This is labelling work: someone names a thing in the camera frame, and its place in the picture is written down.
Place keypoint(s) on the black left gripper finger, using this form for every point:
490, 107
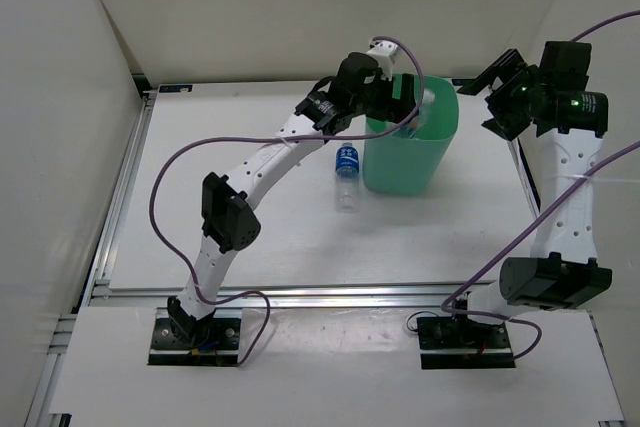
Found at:
393, 111
403, 90

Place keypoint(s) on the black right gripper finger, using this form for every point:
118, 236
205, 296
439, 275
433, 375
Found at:
507, 66
512, 109

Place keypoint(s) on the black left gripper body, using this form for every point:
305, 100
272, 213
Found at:
374, 100

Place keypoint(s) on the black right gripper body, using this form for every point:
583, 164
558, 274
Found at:
536, 87

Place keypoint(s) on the white orange label clear bottle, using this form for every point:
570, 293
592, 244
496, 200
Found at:
411, 129

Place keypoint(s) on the blue label clear bottle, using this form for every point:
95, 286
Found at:
347, 191

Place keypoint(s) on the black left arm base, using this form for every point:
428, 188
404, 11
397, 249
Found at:
215, 344

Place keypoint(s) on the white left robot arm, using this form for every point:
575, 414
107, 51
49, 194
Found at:
230, 224

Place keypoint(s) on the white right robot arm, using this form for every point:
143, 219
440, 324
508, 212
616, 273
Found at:
561, 271

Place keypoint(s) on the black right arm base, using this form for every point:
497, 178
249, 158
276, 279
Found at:
456, 343

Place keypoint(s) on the green plastic bin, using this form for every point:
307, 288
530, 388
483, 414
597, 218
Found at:
400, 166

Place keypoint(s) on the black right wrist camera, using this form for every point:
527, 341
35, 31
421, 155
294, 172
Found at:
564, 65

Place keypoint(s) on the aluminium right table rail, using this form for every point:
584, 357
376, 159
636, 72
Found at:
523, 169

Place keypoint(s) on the aluminium table rail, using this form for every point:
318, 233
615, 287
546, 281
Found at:
106, 251
420, 295
523, 169

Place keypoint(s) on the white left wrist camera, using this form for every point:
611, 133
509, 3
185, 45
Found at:
385, 53

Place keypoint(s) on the aluminium front table rail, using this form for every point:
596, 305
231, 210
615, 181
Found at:
420, 295

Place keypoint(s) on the aluminium left table rail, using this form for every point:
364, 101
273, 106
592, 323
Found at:
106, 251

